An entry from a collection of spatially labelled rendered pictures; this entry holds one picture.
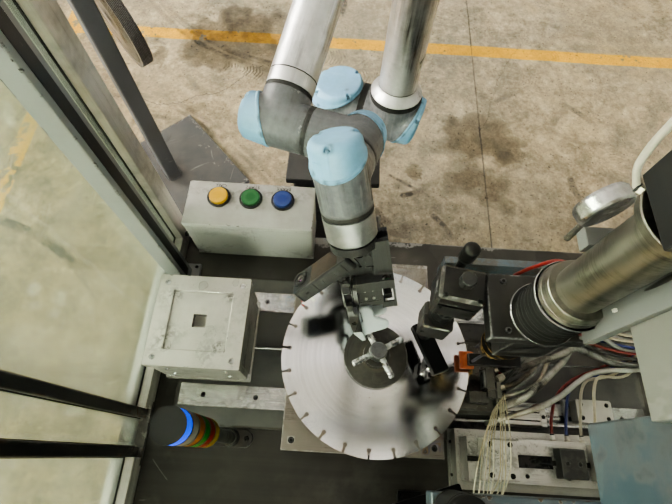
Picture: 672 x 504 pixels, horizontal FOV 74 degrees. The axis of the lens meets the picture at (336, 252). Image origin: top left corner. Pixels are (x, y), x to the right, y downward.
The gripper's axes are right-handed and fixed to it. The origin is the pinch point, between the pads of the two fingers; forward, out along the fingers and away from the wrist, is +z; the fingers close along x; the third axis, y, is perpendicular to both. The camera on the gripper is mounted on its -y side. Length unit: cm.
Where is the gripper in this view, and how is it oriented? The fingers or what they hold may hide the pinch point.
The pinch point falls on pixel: (358, 333)
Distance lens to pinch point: 77.6
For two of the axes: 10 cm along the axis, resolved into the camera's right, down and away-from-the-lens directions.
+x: 0.1, -5.8, 8.1
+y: 9.8, -1.4, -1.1
